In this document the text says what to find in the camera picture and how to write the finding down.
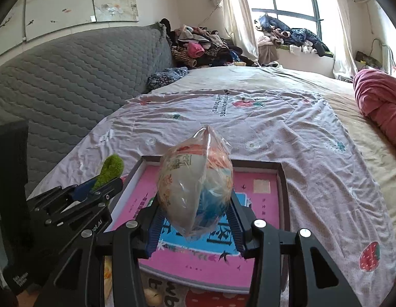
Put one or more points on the cream curtain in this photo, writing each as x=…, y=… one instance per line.
x=239, y=12
x=342, y=38

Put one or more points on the clothes heap on windowsill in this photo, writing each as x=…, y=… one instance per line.
x=300, y=36

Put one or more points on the grey quilted headboard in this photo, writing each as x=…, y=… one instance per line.
x=73, y=80

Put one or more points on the pink blanket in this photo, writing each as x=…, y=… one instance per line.
x=380, y=102

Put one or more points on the pink-lined cardboard box tray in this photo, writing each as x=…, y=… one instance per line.
x=262, y=204

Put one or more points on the brown hanging cloth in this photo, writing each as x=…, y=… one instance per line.
x=268, y=54

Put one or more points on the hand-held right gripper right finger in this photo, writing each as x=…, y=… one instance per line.
x=237, y=230

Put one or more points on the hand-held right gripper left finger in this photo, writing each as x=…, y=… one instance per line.
x=154, y=230

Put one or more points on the beige bed sheet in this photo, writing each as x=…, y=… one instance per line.
x=313, y=83

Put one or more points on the clear bagged snack packet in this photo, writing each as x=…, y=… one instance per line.
x=185, y=192

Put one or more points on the pile of mixed clothes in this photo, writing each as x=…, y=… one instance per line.
x=198, y=49

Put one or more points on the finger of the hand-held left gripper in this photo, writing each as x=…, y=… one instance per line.
x=82, y=190
x=102, y=195

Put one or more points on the blue patterned cloth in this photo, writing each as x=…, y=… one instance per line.
x=166, y=76

